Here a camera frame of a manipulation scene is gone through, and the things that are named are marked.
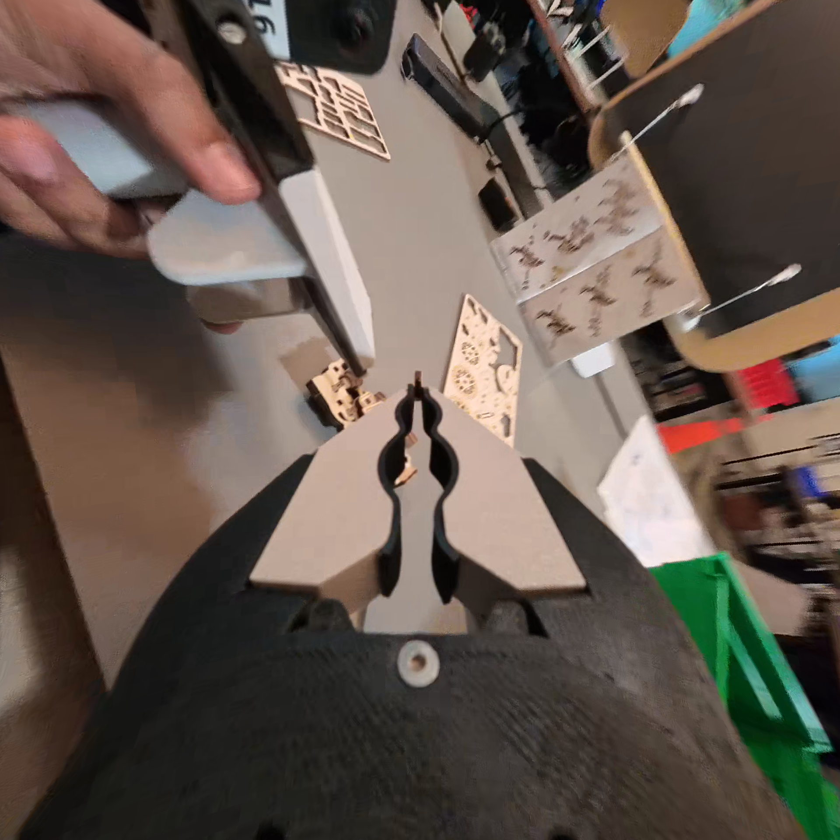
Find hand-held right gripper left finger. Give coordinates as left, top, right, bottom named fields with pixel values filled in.
left=248, top=386, right=416, bottom=626

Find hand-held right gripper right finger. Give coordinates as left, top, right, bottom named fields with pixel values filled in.
left=422, top=387, right=588, bottom=622

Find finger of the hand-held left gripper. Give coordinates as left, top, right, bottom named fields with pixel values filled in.
left=279, top=168, right=378, bottom=378

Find small wooden puzzle piece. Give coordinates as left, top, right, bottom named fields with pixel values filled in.
left=392, top=369, right=427, bottom=488

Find wooden model assembly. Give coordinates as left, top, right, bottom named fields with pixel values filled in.
left=306, top=356, right=389, bottom=432

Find grey desk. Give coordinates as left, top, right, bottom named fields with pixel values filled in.
left=0, top=59, right=660, bottom=697

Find person's left hand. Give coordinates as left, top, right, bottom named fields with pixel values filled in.
left=0, top=0, right=263, bottom=337

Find printed paper in sleeve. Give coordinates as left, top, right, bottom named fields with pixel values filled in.
left=596, top=415, right=718, bottom=570

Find wooden gear parts sheet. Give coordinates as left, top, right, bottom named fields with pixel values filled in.
left=441, top=293, right=525, bottom=450

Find small black box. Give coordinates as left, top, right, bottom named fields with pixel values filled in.
left=476, top=176, right=524, bottom=232

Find black power strip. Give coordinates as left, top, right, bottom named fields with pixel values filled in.
left=400, top=33, right=492, bottom=143

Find dark grey flat case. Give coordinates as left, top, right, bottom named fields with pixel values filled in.
left=486, top=108, right=555, bottom=198

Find folded instruction sheet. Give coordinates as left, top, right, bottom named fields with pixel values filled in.
left=490, top=153, right=711, bottom=368

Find green plastic bin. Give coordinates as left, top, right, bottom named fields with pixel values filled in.
left=648, top=551, right=836, bottom=840

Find red storage bins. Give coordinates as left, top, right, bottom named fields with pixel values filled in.
left=658, top=357, right=803, bottom=455

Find black panel with wooden rim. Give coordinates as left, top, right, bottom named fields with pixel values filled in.
left=586, top=0, right=840, bottom=375

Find wooden cutout frame sheet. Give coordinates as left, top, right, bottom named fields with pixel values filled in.
left=273, top=61, right=392, bottom=163

